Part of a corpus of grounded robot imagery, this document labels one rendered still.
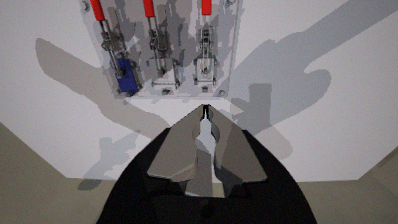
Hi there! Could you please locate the dark blue flat plate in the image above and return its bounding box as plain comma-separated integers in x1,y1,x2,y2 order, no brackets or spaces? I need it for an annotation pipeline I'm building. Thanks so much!
116,59,139,92

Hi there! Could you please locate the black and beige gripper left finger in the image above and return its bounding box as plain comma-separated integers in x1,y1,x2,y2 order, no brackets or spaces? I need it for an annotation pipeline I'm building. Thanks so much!
96,104,206,224

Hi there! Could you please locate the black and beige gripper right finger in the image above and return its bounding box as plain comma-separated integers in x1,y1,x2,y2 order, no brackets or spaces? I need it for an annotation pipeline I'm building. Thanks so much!
206,104,317,224

